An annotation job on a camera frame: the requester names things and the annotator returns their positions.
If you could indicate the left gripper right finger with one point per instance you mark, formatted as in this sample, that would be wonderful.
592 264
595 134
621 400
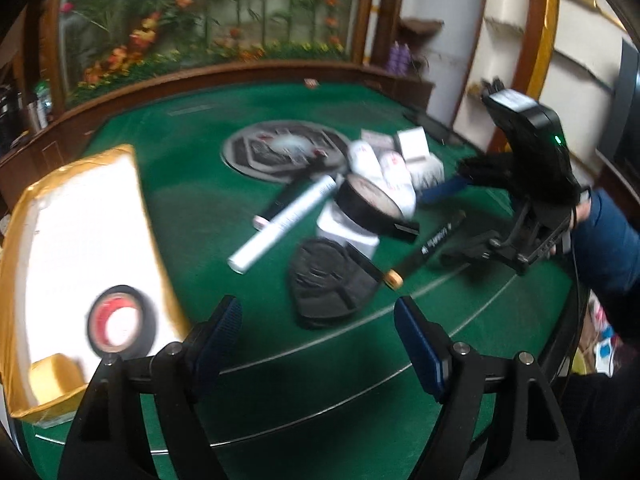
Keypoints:
527 439

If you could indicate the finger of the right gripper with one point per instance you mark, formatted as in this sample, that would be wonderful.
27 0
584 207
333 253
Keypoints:
441 191

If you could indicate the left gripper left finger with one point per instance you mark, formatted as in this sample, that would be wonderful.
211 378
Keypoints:
108 438

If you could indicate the red-bordered white medicine box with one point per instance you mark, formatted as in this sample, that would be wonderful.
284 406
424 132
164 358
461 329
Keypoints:
380 142

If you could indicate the black marker gold tip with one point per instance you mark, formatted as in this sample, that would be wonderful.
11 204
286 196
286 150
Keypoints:
400 272

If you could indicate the black tape roll red core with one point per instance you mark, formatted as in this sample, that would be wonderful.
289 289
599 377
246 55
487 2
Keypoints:
121 321

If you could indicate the black mesh pouch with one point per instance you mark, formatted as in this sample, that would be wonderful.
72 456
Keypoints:
329 282

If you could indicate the silver white marker pen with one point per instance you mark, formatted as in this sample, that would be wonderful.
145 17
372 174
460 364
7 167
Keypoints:
261 243

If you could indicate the black marker pen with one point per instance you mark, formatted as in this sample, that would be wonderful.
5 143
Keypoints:
300 181

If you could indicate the right forearm blue sleeve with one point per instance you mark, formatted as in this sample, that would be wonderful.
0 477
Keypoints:
607 251

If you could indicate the black smartphone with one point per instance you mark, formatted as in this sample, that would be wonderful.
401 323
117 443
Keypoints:
435 129

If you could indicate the table centre control panel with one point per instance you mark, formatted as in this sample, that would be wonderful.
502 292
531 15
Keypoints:
275 151

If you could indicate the yellow cardboard box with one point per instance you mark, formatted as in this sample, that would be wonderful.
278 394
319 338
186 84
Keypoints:
78 231

